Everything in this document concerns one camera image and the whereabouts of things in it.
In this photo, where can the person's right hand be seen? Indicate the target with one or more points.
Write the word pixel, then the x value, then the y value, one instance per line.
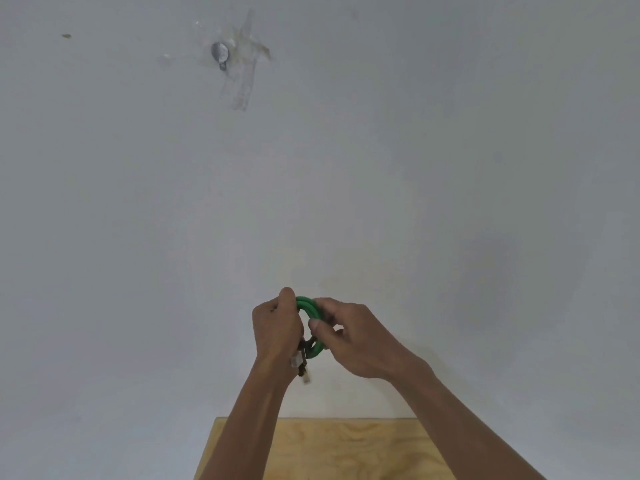
pixel 365 344

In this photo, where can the metal wall hook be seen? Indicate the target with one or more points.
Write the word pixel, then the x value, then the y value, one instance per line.
pixel 220 52

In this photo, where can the taped wall hook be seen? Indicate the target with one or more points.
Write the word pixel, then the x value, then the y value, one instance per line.
pixel 240 94

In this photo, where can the person's right forearm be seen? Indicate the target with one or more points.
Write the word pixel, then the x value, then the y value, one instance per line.
pixel 465 429

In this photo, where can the person's left forearm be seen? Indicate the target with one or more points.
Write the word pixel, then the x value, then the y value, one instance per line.
pixel 245 434

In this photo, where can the person's left hand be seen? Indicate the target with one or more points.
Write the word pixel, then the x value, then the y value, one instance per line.
pixel 277 334

